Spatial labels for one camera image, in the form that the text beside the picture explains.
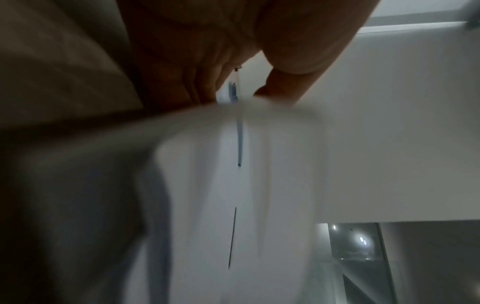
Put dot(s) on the frosted glass door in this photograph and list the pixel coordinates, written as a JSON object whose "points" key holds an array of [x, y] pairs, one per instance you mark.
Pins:
{"points": [[356, 267]]}

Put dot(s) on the person's left hand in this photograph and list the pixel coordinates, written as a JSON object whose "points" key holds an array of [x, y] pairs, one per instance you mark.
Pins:
{"points": [[225, 29]]}

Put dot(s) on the white paper stack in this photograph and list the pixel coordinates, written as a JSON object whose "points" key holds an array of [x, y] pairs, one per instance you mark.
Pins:
{"points": [[195, 193]]}

